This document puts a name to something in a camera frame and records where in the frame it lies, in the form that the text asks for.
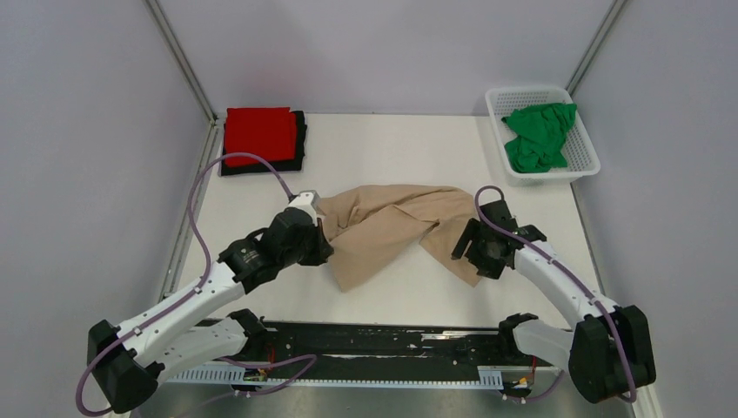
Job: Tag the red folded t shirt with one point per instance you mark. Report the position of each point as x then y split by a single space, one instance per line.
259 135

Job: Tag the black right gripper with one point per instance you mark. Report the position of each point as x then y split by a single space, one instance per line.
473 232

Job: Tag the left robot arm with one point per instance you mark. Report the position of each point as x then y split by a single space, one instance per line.
130 360

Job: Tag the aluminium frame post right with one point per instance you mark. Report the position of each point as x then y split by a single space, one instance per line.
605 28

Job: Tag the beige t shirt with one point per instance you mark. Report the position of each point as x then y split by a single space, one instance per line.
370 226

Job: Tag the aluminium frame post left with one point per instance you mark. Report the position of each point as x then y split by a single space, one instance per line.
177 51

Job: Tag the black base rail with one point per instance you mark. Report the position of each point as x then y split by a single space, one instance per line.
360 351

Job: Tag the green t shirt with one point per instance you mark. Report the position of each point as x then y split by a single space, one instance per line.
540 134

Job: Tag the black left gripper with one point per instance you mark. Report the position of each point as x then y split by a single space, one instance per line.
324 248

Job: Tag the black folded t shirt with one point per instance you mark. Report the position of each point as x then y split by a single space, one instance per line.
301 144

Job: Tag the white slotted cable duct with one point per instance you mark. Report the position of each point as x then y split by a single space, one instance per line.
225 374

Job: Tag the aluminium frame post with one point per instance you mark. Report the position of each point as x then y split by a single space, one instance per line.
605 28
177 51

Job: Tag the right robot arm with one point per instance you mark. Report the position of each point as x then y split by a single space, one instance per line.
606 349

